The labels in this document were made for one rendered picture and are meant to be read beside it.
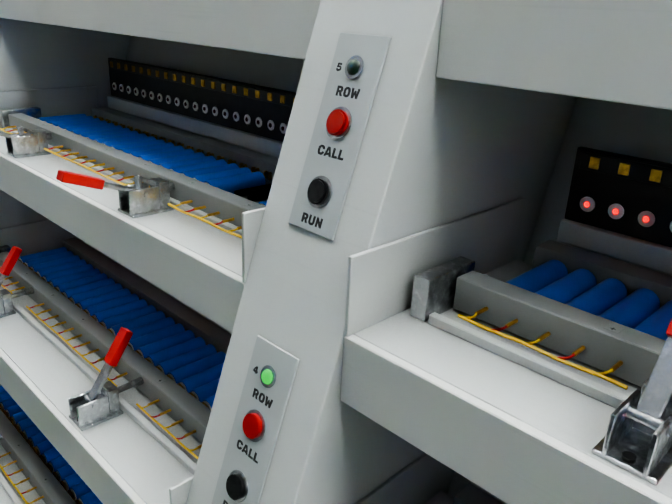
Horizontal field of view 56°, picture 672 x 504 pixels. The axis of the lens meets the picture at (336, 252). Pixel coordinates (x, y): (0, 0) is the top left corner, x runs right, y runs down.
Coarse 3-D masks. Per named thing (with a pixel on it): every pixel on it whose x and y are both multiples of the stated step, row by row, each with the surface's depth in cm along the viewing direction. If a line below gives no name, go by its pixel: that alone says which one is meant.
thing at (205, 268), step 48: (0, 96) 84; (48, 96) 88; (96, 96) 93; (0, 144) 77; (240, 144) 71; (48, 192) 64; (96, 192) 61; (96, 240) 59; (144, 240) 52; (192, 240) 50; (240, 240) 51; (192, 288) 48; (240, 288) 43
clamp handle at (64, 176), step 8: (56, 176) 50; (64, 176) 50; (72, 176) 50; (80, 176) 51; (88, 176) 52; (80, 184) 51; (88, 184) 51; (96, 184) 52; (104, 184) 52; (112, 184) 53; (136, 184) 55
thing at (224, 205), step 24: (24, 120) 80; (72, 144) 71; (96, 144) 69; (120, 168) 64; (144, 168) 61; (192, 192) 56; (216, 192) 54; (192, 216) 53; (216, 216) 54; (240, 216) 51
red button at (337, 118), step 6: (330, 114) 38; (336, 114) 38; (342, 114) 38; (330, 120) 38; (336, 120) 38; (342, 120) 38; (330, 126) 38; (336, 126) 38; (342, 126) 38; (330, 132) 38; (336, 132) 38; (342, 132) 38
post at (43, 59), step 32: (0, 32) 82; (32, 32) 85; (64, 32) 88; (96, 32) 91; (0, 64) 83; (32, 64) 86; (64, 64) 89; (96, 64) 92; (0, 192) 88; (0, 224) 89
